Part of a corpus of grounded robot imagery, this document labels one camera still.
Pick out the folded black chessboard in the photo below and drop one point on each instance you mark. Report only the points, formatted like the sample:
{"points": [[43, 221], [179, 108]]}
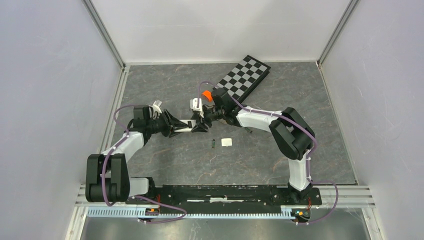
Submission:
{"points": [[244, 78]]}

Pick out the white battery cover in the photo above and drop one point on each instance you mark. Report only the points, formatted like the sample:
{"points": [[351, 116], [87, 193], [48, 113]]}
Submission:
{"points": [[226, 142]]}

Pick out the orange tape roll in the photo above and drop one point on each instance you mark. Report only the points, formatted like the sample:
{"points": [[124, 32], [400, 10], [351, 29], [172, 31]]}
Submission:
{"points": [[208, 95]]}

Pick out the red white remote control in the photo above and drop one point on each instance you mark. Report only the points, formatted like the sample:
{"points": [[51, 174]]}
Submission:
{"points": [[184, 126]]}

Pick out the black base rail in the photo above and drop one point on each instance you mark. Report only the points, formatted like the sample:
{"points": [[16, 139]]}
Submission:
{"points": [[233, 199]]}

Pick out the white beige remote control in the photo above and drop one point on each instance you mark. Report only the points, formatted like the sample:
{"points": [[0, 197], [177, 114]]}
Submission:
{"points": [[227, 121]]}

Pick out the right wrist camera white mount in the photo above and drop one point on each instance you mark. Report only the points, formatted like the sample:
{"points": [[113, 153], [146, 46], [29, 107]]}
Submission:
{"points": [[196, 106]]}

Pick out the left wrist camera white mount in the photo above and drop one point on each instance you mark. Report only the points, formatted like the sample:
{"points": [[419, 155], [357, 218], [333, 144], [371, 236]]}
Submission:
{"points": [[156, 109]]}

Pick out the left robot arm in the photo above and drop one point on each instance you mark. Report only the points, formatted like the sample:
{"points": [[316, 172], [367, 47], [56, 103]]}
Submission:
{"points": [[107, 176]]}

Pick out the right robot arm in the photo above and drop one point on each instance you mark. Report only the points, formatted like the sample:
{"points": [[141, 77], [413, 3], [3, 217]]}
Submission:
{"points": [[294, 137]]}

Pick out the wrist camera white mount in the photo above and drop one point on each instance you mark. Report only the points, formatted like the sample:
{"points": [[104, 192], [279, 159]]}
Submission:
{"points": [[156, 109], [196, 106]]}

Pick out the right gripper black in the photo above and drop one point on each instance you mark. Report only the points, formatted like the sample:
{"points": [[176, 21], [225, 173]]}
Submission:
{"points": [[200, 128]]}

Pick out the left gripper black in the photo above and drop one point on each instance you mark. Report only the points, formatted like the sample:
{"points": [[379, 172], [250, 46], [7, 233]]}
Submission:
{"points": [[174, 123]]}

